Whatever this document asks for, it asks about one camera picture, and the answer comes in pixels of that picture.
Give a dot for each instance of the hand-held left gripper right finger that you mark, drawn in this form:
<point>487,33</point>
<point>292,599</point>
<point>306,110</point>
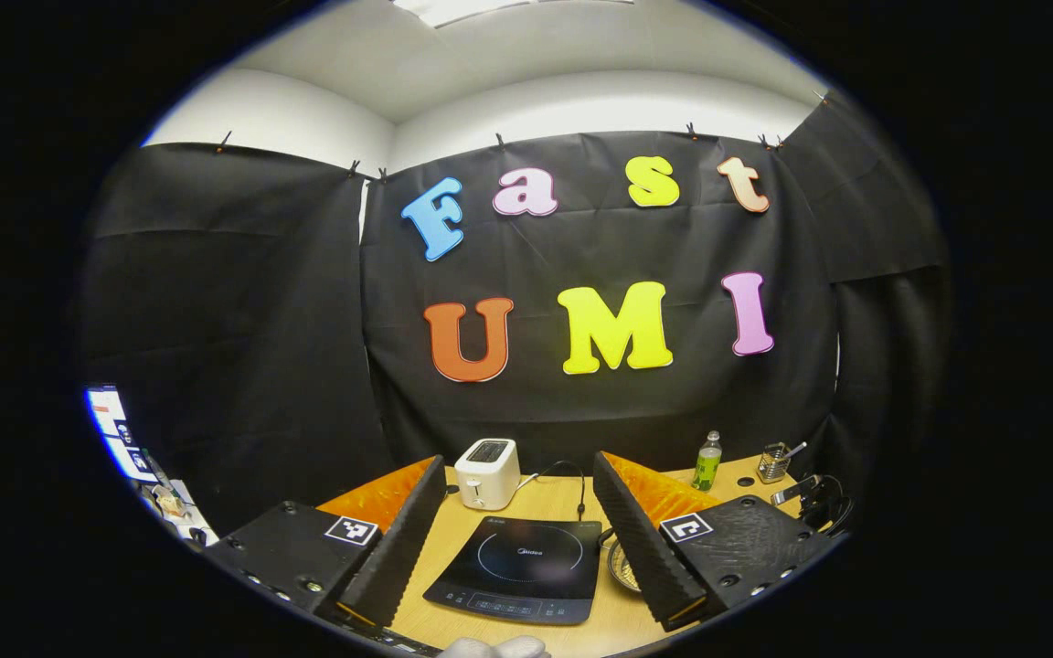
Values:
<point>641,548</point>

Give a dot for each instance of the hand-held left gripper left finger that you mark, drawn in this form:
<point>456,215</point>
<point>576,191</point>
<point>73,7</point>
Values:
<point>398,557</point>

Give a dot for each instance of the stainless steel pot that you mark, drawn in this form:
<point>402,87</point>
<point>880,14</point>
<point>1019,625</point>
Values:
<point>622,562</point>

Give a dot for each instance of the black induction cooktop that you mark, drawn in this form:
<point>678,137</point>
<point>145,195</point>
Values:
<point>517,567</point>

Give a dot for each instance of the pile of soybeans in pot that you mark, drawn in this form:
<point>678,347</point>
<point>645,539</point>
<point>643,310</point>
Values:
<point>632,578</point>

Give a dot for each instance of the green tea bottle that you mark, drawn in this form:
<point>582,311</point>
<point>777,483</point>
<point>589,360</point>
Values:
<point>707,466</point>

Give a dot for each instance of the white toaster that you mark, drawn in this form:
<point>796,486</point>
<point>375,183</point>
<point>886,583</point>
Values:
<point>487,475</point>

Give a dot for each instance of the white printed panel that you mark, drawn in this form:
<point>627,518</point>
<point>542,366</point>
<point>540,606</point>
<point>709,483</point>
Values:
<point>120,429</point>

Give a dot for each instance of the ceiling light panel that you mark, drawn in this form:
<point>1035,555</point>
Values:
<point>472,7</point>

